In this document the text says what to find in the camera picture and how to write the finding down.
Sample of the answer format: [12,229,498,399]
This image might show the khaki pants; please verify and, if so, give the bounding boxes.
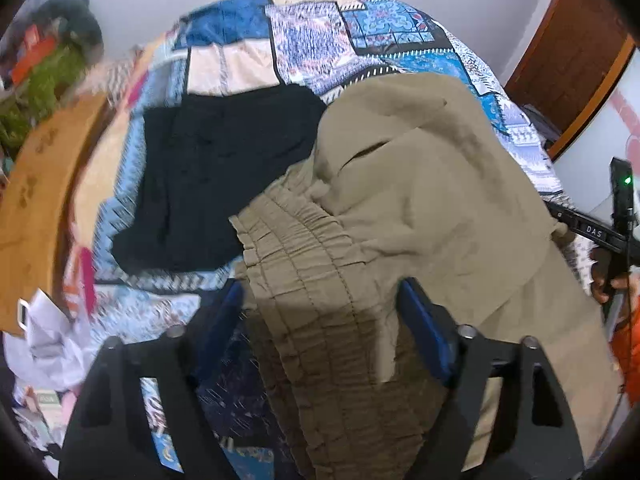
[231,73,620,479]

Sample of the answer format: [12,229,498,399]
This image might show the right hand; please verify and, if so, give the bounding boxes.
[590,247,639,308]

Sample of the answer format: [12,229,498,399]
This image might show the white crumpled cloth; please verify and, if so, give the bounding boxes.
[3,289,93,392]

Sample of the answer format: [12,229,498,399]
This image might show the brown wooden door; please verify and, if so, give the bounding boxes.
[506,0,634,158]

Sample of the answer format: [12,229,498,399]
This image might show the wooden headboard panel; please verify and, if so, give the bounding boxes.
[1,92,108,337]

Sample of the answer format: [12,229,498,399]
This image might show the black folded garment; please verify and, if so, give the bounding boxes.
[112,84,326,274]

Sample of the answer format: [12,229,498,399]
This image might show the green storage bag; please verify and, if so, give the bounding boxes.
[1,44,87,157]

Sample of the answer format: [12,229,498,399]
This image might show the blue patchwork bedspread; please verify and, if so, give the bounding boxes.
[64,0,597,480]

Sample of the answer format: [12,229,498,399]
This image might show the orange box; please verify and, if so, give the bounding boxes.
[11,25,58,86]

